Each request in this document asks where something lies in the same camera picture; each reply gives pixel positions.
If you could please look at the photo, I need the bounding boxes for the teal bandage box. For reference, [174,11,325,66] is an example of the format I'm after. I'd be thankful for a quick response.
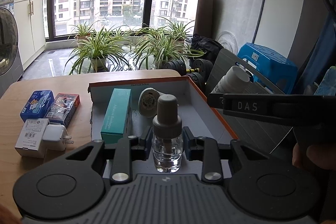
[100,88,132,144]

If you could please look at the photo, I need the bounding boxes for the white plug-in diffuser device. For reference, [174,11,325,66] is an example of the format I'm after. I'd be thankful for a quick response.
[138,88,165,118]

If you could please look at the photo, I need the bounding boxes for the white pill bottle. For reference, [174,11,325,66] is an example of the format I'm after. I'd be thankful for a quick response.
[212,66,250,94]

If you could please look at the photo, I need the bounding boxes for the white power adapter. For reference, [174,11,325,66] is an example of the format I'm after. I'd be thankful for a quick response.
[42,124,74,151]

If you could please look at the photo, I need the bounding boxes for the red card box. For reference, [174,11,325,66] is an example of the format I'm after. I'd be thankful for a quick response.
[45,93,80,128]

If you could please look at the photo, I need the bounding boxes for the blue card box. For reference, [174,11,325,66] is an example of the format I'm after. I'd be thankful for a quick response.
[20,90,54,122]

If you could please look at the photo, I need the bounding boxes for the white labelled small box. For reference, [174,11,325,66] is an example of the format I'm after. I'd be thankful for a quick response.
[15,118,49,159]

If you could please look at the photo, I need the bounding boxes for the person right hand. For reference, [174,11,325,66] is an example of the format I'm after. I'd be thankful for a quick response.
[292,143,336,170]

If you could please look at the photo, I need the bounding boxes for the orange-rimmed cardboard box lid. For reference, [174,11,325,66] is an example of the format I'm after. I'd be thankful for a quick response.
[88,79,234,173]

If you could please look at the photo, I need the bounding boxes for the dark grey chair back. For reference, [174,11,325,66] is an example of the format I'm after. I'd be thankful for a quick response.
[204,49,296,160]

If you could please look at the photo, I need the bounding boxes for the blue plastic stool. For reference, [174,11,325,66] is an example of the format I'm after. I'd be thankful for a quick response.
[238,43,298,94]

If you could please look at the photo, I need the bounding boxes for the black dumbbell yellow bar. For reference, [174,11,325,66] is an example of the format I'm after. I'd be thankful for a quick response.
[163,59,213,89]

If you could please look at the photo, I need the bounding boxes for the front left spider plant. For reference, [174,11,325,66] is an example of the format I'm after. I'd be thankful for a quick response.
[66,27,130,75]

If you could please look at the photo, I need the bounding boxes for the spider plant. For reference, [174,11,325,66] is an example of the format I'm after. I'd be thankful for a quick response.
[66,27,130,75]
[130,27,205,69]
[71,22,95,40]
[163,19,195,43]

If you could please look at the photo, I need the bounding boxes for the black bag on floor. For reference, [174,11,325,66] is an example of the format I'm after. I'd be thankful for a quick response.
[191,34,223,63]

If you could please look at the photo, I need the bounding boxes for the front right spider plant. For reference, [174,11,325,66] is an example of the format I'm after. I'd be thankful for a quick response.
[130,27,205,69]

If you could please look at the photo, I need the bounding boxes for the white round fan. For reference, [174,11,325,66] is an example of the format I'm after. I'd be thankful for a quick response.
[217,31,238,55]

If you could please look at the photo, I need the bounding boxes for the back right spider plant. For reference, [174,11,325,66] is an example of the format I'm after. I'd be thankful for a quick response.
[163,19,195,43]

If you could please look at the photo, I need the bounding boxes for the brown rolled mat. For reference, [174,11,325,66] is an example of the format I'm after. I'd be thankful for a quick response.
[194,0,214,38]

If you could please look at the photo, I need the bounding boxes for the back left spider plant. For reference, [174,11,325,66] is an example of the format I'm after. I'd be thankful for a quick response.
[71,22,95,40]

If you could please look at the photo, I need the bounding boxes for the grey front-load washing machine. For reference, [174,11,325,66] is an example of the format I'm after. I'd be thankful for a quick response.
[0,0,23,96]

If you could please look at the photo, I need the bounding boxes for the white cabinet with countertop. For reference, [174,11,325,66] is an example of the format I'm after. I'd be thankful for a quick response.
[9,0,46,69]

